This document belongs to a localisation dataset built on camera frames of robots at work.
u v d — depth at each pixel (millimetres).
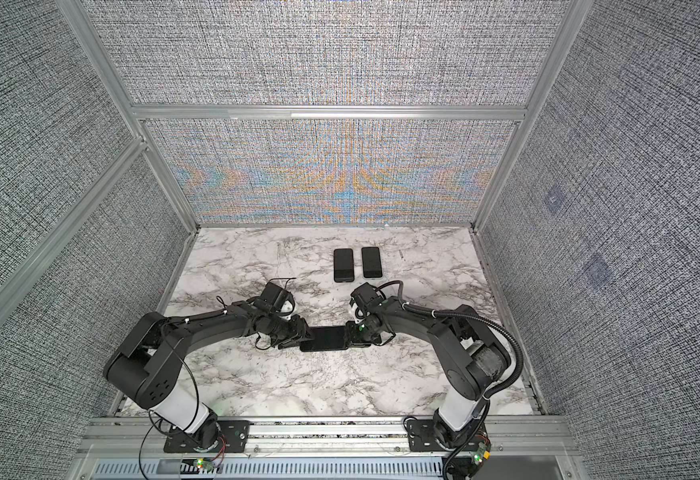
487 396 509
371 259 1093
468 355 472
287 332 792
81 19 705
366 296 741
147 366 453
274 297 747
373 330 757
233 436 736
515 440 744
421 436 732
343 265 1058
